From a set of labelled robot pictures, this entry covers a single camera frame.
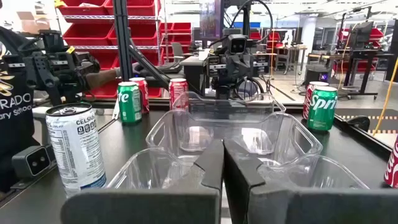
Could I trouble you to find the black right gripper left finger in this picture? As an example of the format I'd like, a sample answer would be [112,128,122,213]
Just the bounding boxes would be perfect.
[60,139,224,224]

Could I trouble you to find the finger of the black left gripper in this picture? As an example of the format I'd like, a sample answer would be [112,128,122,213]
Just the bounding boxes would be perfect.
[235,62,249,91]
[221,63,236,90]

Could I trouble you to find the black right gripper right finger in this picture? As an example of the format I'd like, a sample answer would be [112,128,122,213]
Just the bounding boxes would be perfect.
[223,139,398,224]

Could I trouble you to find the red Coca-Cola can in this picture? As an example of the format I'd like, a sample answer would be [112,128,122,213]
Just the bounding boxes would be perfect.
[169,78,190,111]
[302,81,330,121]
[129,77,150,114]
[384,135,398,189]

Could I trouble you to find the green Sprite can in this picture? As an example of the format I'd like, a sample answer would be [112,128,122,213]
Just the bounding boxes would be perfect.
[117,81,143,124]
[307,86,339,131]

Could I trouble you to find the white Celsius can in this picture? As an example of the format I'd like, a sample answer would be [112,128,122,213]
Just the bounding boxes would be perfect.
[45,102,107,197]

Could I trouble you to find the person's forearm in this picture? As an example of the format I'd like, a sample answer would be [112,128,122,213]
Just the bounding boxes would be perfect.
[85,67,123,90]

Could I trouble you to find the grey office chair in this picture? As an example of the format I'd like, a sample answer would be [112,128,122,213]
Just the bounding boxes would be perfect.
[171,42,186,63]

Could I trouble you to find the purple display banner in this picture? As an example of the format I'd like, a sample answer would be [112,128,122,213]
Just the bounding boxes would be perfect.
[198,0,222,40]

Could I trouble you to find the distant red bin rack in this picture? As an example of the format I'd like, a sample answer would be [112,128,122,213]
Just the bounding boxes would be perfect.
[159,21,193,63]

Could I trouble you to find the red plastic storage bin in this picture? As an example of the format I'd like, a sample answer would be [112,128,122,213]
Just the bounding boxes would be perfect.
[107,23,159,47]
[83,51,119,71]
[104,0,162,16]
[111,49,161,68]
[58,0,109,16]
[63,23,113,47]
[146,86,163,99]
[83,79,121,100]

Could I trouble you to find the black computer case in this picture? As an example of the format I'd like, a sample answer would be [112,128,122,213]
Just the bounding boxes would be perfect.
[303,63,333,85]

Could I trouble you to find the black table clamp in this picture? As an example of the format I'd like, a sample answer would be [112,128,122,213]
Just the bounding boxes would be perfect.
[346,114,371,132]

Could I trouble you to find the black monitor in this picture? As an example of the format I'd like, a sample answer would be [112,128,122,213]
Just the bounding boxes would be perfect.
[348,21,374,49]

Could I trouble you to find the black monitor desk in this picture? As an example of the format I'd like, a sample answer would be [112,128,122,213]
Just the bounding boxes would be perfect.
[337,48,388,100]

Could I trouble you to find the person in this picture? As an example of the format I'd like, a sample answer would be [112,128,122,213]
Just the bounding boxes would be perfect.
[0,26,43,194]

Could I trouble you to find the cardboard box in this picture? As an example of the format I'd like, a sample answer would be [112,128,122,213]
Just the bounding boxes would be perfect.
[16,11,51,34]

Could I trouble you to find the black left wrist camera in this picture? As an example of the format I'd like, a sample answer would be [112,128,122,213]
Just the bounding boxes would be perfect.
[228,33,249,54]

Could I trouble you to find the black diagonal frame brace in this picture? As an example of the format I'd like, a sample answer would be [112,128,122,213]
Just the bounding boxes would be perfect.
[127,36,171,90]

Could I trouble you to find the black frame post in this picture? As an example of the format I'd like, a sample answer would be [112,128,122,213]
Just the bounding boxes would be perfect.
[112,0,134,82]

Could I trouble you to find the grey table-level camera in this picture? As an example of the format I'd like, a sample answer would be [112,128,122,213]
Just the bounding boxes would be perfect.
[11,144,56,179]

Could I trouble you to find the wire shelf rack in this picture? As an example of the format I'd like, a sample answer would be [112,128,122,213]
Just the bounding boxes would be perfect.
[55,0,162,100]

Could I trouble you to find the yellow hanging cable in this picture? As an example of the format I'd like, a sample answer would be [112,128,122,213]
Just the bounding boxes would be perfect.
[373,57,398,136]

